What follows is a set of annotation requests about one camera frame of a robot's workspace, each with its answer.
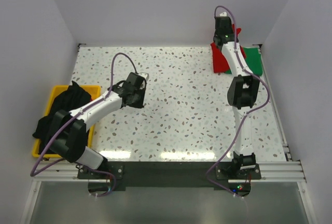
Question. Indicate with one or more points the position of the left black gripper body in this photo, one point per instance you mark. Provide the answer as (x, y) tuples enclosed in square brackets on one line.
[(138, 99)]

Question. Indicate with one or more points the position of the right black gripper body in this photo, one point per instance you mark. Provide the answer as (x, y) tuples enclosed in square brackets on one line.
[(230, 26)]

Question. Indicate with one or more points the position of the red polo shirt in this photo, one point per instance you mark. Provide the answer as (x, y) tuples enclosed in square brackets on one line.
[(220, 64)]

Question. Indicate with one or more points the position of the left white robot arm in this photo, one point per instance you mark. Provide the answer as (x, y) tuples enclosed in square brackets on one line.
[(68, 130)]

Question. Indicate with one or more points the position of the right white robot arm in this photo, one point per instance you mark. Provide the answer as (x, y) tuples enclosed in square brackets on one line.
[(241, 95)]

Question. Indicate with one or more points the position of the folded green t shirt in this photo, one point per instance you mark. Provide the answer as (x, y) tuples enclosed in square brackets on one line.
[(253, 60)]

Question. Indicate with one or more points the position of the black t shirt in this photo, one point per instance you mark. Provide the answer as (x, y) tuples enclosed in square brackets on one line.
[(72, 98)]

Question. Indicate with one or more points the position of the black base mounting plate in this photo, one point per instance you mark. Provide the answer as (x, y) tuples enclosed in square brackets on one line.
[(172, 175)]

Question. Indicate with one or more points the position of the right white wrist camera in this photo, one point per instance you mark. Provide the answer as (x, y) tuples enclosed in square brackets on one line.
[(223, 14)]

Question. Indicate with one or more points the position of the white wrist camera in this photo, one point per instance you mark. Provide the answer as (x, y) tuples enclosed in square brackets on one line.
[(145, 76), (223, 14)]

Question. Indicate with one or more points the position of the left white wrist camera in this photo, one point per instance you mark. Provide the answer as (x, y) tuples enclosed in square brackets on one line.
[(145, 76)]

